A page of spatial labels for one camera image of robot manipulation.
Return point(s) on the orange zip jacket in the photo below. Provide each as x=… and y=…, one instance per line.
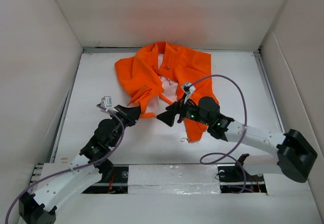
x=158, y=71

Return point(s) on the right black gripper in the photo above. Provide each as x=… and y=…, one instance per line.
x=176, y=108

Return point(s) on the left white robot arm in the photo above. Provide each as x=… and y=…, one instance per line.
x=90, y=166

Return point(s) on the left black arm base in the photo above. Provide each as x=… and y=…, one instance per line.
x=114, y=179

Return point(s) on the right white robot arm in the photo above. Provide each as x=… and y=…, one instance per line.
x=287, y=153

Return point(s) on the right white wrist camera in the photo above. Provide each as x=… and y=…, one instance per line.
x=188, y=89

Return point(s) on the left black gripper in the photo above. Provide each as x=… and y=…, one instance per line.
x=131, y=114

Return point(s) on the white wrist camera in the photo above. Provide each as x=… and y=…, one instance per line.
x=188, y=89
x=105, y=105

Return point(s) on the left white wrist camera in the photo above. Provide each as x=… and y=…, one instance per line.
x=105, y=105

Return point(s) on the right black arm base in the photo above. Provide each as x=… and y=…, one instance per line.
x=232, y=181

